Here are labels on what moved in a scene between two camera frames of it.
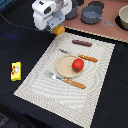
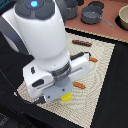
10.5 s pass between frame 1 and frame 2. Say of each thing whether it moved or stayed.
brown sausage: stayed
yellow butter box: moved
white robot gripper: moved
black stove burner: stayed
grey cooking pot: stayed
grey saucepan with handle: stayed
